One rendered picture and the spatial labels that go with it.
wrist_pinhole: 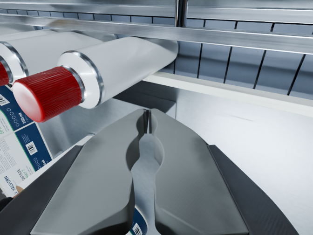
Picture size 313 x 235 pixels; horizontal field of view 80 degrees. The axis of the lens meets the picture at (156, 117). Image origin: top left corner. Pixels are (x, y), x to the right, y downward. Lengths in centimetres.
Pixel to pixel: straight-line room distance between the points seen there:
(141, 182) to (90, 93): 38
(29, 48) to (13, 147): 41
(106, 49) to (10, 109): 46
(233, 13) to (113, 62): 16
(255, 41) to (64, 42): 22
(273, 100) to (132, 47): 16
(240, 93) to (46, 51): 23
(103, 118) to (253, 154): 32
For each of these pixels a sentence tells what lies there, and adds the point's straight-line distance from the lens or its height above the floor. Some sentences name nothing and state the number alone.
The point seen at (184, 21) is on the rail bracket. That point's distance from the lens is 20.
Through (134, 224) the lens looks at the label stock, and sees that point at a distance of 62.
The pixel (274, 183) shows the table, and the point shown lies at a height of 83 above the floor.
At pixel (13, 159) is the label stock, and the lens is 65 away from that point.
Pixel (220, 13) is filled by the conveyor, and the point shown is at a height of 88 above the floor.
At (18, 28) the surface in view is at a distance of 50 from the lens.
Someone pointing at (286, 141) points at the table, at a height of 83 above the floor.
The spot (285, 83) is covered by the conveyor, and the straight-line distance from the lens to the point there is 28.
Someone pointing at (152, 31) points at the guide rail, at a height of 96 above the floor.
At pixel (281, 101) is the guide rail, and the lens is 25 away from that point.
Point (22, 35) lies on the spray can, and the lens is 33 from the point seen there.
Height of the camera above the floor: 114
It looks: 47 degrees down
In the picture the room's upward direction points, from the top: 133 degrees counter-clockwise
